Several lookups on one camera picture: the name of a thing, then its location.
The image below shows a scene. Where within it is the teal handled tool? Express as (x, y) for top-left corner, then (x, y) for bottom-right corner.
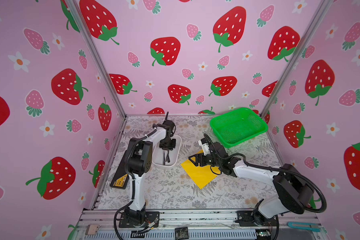
(288, 222), (320, 233)

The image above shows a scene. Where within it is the white rectangular tray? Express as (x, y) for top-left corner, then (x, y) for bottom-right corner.
(152, 135), (182, 169)

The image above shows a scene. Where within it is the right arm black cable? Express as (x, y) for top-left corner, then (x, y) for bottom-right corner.
(202, 133), (328, 214)

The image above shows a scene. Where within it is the aluminium frame rail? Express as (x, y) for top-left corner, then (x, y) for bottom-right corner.
(70, 209), (329, 240)

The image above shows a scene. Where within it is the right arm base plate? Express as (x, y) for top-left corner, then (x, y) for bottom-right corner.
(235, 211), (278, 227)

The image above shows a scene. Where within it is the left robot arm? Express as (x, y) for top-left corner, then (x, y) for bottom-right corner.
(123, 120), (177, 224)

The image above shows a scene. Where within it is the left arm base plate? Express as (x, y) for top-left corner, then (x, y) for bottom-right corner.
(118, 211), (160, 228)

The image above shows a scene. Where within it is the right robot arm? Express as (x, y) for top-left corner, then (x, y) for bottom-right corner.
(188, 140), (314, 226)

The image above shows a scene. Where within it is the yellow paper napkin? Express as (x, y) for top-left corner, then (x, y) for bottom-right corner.
(181, 160), (222, 189)

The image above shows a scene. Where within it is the black box yellow label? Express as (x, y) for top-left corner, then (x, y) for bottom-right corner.
(110, 151), (129, 190)

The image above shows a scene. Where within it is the beige small box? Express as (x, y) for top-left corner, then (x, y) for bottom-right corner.
(85, 224), (100, 236)

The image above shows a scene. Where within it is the green plastic basket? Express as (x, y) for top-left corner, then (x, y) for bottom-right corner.
(210, 108), (268, 148)

